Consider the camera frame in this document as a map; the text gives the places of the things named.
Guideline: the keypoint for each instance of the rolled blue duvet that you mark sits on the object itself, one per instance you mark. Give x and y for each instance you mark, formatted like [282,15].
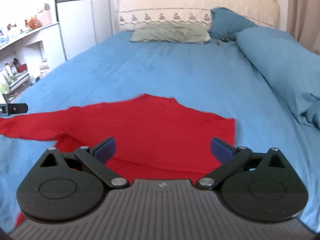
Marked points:
[290,69]

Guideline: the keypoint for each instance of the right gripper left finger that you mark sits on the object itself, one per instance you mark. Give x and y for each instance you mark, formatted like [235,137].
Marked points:
[66,186]

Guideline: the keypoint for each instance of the teal pillow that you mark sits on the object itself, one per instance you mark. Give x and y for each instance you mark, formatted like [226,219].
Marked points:
[226,24]

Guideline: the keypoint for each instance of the red box on shelf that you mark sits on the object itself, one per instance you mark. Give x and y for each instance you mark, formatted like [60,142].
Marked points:
[21,68]

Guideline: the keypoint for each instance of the beige curtain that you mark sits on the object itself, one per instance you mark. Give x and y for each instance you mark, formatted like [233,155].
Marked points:
[303,23]

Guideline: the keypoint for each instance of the green pillow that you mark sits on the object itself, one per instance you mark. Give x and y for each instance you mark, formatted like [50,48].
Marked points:
[171,32]

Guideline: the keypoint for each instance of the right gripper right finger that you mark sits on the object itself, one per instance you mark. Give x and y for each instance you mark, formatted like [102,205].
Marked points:
[257,186]

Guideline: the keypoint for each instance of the blue bed sheet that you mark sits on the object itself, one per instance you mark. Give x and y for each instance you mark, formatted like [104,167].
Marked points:
[213,77]

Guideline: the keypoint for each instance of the white shelf unit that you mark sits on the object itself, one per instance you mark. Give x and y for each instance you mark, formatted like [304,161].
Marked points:
[41,50]

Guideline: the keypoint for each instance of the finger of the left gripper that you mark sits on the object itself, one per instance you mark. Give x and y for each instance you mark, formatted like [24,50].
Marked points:
[17,108]

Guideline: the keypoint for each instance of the white wardrobe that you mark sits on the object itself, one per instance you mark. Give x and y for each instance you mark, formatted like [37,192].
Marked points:
[83,24]

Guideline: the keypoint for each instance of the orange figurine on shelf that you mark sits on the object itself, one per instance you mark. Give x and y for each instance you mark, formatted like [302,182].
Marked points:
[33,23]

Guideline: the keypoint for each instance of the cream embroidered pillow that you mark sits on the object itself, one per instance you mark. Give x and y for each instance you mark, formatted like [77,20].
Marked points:
[135,19]

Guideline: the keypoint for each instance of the red knit sweater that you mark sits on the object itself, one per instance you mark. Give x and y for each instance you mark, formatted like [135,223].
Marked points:
[156,137]

